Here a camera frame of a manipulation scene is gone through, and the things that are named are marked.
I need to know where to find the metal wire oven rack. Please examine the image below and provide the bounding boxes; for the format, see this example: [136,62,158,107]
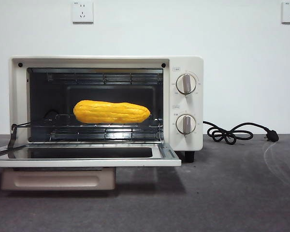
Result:
[42,113,164,128]

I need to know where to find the black power cable with plug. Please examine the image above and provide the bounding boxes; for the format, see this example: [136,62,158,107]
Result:
[203,120,279,145]

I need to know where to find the beige temperature knob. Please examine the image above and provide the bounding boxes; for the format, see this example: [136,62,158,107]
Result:
[175,73,197,95]

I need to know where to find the glass oven door with handle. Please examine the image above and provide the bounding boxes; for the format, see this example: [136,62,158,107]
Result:
[0,144,182,191]

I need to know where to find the white Toshiba toaster oven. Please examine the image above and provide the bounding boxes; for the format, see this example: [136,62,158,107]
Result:
[9,56,204,163]

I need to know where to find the beige timer knob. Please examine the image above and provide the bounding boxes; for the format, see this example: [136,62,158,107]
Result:
[175,114,196,134]

